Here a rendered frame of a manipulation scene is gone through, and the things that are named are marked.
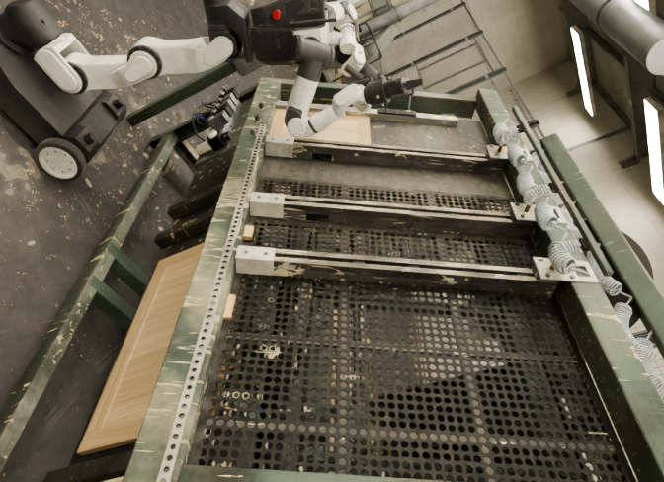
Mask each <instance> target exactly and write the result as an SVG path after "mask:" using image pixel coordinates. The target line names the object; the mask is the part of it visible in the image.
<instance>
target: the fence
mask: <svg viewBox="0 0 664 482"><path fill-rule="evenodd" d="M287 104H288V101H279V100H277V101H276V109H285V108H286V107H287ZM329 106H330V105H322V104H311V105H310V108H309V112H321V111H323V110H324V109H326V108H327V107H329ZM344 111H345V114H346V115H353V116H365V117H370V120H374V121H395V122H407V123H418V124H428V125H440V126H451V127H457V117H456V116H445V115H434V116H442V119H439V118H433V114H422V113H416V117H409V116H399V115H388V114H379V113H378V112H377V109H368V110H367V111H366V112H360V111H359V110H358V109H357V108H355V107H346V108H345V110H344ZM446 117H455V118H456V119H455V120H451V119H446Z"/></svg>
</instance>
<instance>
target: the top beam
mask: <svg viewBox="0 0 664 482"><path fill-rule="evenodd" d="M476 97H477V105H476V111H477V113H478V115H479V117H480V120H481V122H482V124H483V127H484V129H485V131H486V133H487V136H488V138H489V140H490V143H491V145H494V146H499V145H500V144H498V143H496V140H495V138H494V136H493V128H494V125H495V124H496V123H499V122H501V123H503V122H504V121H505V120H506V119H508V120H507V121H506V123H505V125H507V127H508V128H509V127H511V126H512V127H514V124H513V122H512V120H511V118H510V116H509V115H508V113H507V111H506V109H505V107H504V105H503V103H502V102H501V100H500V98H499V96H498V94H497V92H496V90H492V89H481V88H478V90H477V94H476ZM526 163H529V164H532V165H533V167H534V168H533V169H532V171H531V172H530V174H531V175H532V177H533V179H534V183H535V184H536V185H538V186H539V185H546V183H545V181H544V180H543V178H542V176H541V174H540V171H539V169H538V168H537V166H536V164H535V162H534V160H533V161H527V162H526ZM531 167H532V166H529V165H526V164H524V165H523V166H522V167H514V166H513V165H512V164H511V163H510V161H509V159H506V160H505V164H504V166H503V169H502V170H503V172H504V175H505V177H506V179H507V182H508V184H509V186H510V189H511V191H512V193H513V195H514V198H515V200H516V202H518V203H524V202H523V196H522V195H521V194H520V193H519V192H518V190H517V187H516V186H517V185H516V180H517V176H518V175H519V174H521V173H528V171H529V170H530V169H531ZM546 194H547V195H548V196H547V197H549V199H548V201H547V204H548V205H550V206H557V204H556V202H555V200H554V198H553V196H552V194H551V193H550V191H549V190H548V191H546ZM547 197H546V196H540V197H538V198H536V199H535V200H534V202H533V203H531V204H541V203H544V202H545V200H546V198H547ZM556 226H558V227H561V228H563V229H566V230H567V231H566V232H568V234H567V236H566V238H565V239H564V241H563V243H564V242H565V241H566V242H567V241H571V240H573V241H574V240H576V239H575V237H574V235H573V233H572V232H571V230H570V228H569V226H568V224H567V223H566V224H559V223H557V225H556ZM566 232H565V231H562V230H560V229H557V228H555V227H554V228H553V229H552V230H548V231H544V230H542V229H541V228H540V227H539V225H538V224H537V222H536V221H534V223H533V226H532V228H531V230H530V233H531V236H532V238H533V240H534V243H535V245H536V247H537V250H538V252H539V255H540V256H541V257H543V258H548V246H549V244H551V243H552V242H555V241H561V239H562V238H563V236H564V234H565V233H566ZM576 249H577V245H576ZM570 255H571V256H572V257H573V258H575V260H577V261H587V259H586V258H585V256H584V254H583V252H582V250H581V248H580V246H579V249H577V252H575V251H574V252H572V250H571V253H570ZM587 262H588V261H587ZM555 292H556V294H557V297H558V299H559V301H560V304H561V306H562V308H563V310H564V313H565V315H566V317H567V320H568V322H569V324H570V327H571V329H572V331H573V333H574V336H575V338H576V340H577V343H578V345H579V347H580V349H581V352H582V354H583V356H584V359H585V361H586V363H587V365H588V367H589V369H590V371H591V374H592V376H593V378H594V381H595V383H596V385H597V388H598V390H599V392H600V394H601V397H602V399H603V401H604V404H605V406H606V408H607V410H608V413H609V415H610V417H611V420H612V422H613V424H614V427H615V429H616V431H617V433H618V436H619V438H620V440H621V443H622V446H623V448H624V451H625V453H626V455H627V458H628V460H629V462H630V465H631V467H632V469H633V471H634V474H635V476H636V478H637V481H638V482H664V402H663V401H662V399H661V397H660V395H659V393H658V391H657V389H656V388H655V386H654V384H653V382H652V380H651V378H650V376H649V375H648V373H647V371H646V369H645V367H644V365H643V363H642V362H641V360H640V358H639V356H638V354H637V352H636V350H635V349H634V347H633V345H632V343H631V341H630V339H629V337H628V336H627V334H626V332H625V330H624V328H623V325H622V324H621V322H620V320H619V318H618V316H617V314H616V312H615V311H614V309H613V307H612V305H611V304H610V302H609V300H608V298H607V297H606V295H605V293H604V291H603V289H602V287H601V285H600V284H599V283H586V282H576V281H559V284H558V286H557V288H556V289H555Z"/></svg>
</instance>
